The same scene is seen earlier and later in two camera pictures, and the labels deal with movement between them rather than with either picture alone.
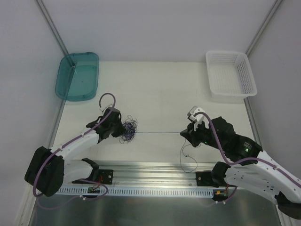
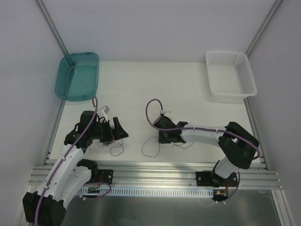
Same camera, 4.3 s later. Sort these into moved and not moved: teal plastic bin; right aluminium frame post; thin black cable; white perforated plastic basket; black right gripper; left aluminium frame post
Moved: thin black cable; black right gripper
Not moved: left aluminium frame post; right aluminium frame post; teal plastic bin; white perforated plastic basket
